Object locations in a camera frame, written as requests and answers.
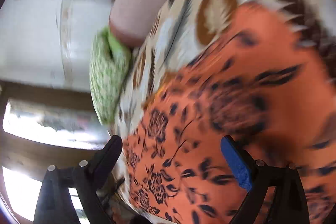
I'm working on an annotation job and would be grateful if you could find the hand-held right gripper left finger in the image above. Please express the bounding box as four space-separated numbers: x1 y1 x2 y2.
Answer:
33 135 124 224

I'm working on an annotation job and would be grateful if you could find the brown wooden window frame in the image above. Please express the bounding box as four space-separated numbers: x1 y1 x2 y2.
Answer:
0 80 116 174

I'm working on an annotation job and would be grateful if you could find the green checkered pillow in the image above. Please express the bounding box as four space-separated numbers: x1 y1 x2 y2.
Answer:
89 26 132 125

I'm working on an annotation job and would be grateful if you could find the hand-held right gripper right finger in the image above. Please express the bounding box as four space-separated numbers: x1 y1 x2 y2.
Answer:
220 135 307 224

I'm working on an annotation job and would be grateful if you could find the orange floral shirt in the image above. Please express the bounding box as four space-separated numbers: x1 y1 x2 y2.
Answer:
122 2 336 224

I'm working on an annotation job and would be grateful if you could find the leaf printed blanket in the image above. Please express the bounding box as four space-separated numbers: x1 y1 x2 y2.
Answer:
110 0 336 214

